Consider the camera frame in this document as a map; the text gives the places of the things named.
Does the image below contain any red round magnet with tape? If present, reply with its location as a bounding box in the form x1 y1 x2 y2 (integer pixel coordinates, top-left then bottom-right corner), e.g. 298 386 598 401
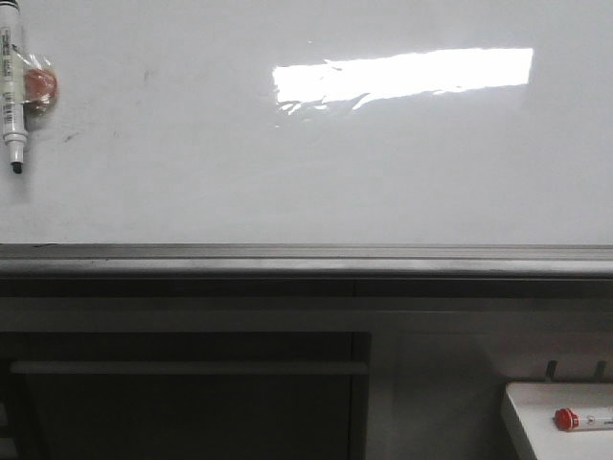
20 54 59 116

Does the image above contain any aluminium whiteboard marker ledge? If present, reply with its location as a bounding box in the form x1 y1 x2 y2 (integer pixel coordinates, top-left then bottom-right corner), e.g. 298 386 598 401
1 243 612 279

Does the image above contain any red-capped white marker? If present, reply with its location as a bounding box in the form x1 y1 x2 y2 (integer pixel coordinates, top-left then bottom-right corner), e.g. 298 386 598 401
554 406 613 432

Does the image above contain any white black-tipped whiteboard marker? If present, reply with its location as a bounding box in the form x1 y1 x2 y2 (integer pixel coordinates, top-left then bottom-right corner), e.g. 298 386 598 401
1 1 29 174

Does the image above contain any white whiteboard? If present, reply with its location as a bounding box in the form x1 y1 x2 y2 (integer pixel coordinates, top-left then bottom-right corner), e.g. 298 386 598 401
1 1 612 244

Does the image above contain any white wall-mounted tray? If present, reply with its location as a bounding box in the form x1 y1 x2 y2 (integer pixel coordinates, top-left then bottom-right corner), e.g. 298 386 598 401
501 382 612 459

